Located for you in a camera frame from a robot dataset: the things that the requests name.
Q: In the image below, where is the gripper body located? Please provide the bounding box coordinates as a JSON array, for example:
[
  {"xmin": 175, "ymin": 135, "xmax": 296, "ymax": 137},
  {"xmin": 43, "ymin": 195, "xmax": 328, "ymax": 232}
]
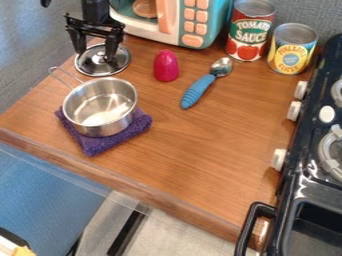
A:
[{"xmin": 62, "ymin": 12, "xmax": 127, "ymax": 38}]

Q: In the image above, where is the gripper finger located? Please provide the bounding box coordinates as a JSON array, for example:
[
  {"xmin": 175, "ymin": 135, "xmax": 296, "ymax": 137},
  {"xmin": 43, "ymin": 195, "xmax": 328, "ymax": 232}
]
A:
[
  {"xmin": 65, "ymin": 28, "xmax": 90, "ymax": 56},
  {"xmin": 102, "ymin": 32, "xmax": 125, "ymax": 62}
]

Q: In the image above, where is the silver lid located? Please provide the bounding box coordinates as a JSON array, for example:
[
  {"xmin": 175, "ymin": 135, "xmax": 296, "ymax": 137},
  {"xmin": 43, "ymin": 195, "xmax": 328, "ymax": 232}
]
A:
[{"xmin": 72, "ymin": 43, "xmax": 133, "ymax": 78}]

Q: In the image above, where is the red toy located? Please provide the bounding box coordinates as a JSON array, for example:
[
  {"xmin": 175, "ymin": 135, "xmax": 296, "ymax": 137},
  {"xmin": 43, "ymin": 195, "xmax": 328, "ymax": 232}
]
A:
[{"xmin": 152, "ymin": 49, "xmax": 181, "ymax": 83}]

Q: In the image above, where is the silver pot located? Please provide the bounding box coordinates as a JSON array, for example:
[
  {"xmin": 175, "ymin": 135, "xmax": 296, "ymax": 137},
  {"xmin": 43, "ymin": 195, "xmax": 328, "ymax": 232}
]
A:
[{"xmin": 46, "ymin": 66, "xmax": 141, "ymax": 138}]

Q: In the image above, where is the toy microwave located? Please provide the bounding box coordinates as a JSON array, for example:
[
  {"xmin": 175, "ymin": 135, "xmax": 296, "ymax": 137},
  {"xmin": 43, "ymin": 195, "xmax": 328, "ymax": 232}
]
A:
[{"xmin": 108, "ymin": 0, "xmax": 236, "ymax": 51}]

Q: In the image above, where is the purple cloth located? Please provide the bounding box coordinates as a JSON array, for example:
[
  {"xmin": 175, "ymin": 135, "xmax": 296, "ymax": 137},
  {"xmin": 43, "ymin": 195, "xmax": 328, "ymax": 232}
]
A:
[{"xmin": 53, "ymin": 105, "xmax": 154, "ymax": 158}]

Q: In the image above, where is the tomato sauce can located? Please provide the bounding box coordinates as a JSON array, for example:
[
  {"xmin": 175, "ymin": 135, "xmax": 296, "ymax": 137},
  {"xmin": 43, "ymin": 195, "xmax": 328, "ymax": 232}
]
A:
[{"xmin": 224, "ymin": 0, "xmax": 278, "ymax": 63}]

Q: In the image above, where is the yellow pineapple can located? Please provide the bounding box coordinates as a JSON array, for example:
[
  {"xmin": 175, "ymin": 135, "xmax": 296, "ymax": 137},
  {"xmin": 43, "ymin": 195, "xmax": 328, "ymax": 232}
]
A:
[{"xmin": 265, "ymin": 22, "xmax": 321, "ymax": 76}]

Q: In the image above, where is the toy stove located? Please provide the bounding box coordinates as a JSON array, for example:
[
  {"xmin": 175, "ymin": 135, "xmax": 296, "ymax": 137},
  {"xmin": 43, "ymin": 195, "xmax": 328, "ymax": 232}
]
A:
[{"xmin": 233, "ymin": 32, "xmax": 342, "ymax": 256}]

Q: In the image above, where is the blue handled spoon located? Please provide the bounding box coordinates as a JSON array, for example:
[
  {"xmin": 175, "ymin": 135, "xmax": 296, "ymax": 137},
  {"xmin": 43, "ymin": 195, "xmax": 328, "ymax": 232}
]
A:
[{"xmin": 179, "ymin": 56, "xmax": 236, "ymax": 111}]

